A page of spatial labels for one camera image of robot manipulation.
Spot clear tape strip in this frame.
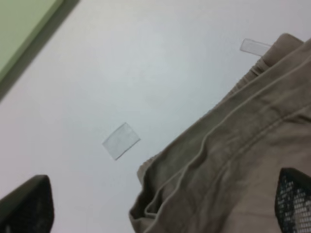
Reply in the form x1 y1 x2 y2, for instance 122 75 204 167
103 122 140 160
240 38 271 56

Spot green plastic tray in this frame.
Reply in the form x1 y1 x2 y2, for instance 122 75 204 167
0 0 78 98

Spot khaki shorts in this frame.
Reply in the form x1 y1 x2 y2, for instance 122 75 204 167
129 34 311 233

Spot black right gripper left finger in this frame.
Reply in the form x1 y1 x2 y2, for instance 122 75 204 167
0 175 54 233

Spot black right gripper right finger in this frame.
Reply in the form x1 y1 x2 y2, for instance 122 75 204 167
275 168 311 233

